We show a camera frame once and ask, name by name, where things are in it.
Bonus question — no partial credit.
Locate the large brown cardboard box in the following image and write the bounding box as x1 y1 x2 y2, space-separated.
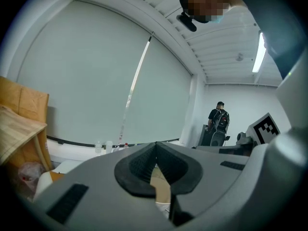
0 76 52 172

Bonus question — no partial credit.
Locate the black head camera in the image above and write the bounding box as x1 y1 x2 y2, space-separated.
176 12 198 33

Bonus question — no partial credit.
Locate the black office chair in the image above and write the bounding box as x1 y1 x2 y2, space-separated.
210 130 231 147

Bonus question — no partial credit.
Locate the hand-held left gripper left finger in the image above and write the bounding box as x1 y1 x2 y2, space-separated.
32 142 174 231

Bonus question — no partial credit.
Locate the black cabinet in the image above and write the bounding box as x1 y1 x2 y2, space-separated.
200 124 212 147

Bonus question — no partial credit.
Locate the white windowsill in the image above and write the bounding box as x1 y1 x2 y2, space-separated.
46 135 186 165

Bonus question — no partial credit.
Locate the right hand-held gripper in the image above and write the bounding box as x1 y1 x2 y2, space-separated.
195 113 281 157

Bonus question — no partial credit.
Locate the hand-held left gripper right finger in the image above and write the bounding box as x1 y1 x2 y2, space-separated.
155 141 254 226

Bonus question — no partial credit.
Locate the person's black clothing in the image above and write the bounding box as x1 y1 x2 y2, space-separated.
231 0 305 80

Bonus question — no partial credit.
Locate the white roller blind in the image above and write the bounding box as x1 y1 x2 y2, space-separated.
121 36 193 145
16 0 152 147

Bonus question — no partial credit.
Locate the pink plastic bag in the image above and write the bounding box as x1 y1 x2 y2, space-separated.
17 162 46 198

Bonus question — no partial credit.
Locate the clear plastic bottle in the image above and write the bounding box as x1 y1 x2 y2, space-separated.
94 140 103 157

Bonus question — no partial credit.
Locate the person's head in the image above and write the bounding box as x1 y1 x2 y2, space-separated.
179 0 233 24

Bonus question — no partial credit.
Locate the light wooden table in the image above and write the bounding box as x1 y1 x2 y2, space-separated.
0 104 48 167

